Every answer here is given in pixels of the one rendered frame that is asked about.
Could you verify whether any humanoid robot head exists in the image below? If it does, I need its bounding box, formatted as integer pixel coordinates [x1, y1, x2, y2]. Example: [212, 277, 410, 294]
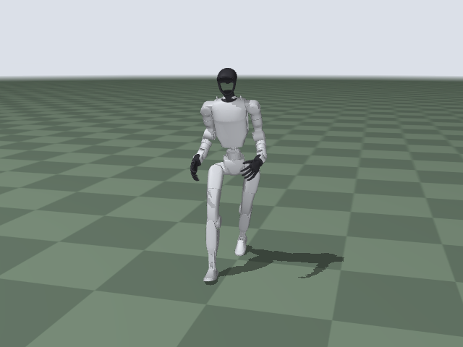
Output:
[217, 68, 237, 103]

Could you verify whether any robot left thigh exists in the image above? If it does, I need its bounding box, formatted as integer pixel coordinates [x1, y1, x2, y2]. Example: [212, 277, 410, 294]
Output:
[239, 163, 260, 215]

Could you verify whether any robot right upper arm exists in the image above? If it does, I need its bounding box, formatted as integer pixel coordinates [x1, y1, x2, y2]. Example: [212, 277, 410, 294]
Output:
[200, 100, 216, 140]

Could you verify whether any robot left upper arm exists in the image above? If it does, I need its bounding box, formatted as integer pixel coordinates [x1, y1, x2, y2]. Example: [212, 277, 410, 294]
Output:
[245, 100, 263, 142]

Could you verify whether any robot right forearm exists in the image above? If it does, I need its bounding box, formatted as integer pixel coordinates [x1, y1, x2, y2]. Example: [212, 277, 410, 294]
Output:
[193, 134, 212, 163]

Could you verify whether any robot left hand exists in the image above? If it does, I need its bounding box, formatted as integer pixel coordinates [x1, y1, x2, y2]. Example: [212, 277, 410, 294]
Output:
[240, 155, 263, 181]

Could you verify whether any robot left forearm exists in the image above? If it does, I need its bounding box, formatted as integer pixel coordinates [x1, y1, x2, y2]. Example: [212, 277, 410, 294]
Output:
[255, 131, 267, 163]

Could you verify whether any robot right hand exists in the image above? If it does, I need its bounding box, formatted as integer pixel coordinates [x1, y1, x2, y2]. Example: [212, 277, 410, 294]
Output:
[190, 154, 201, 181]

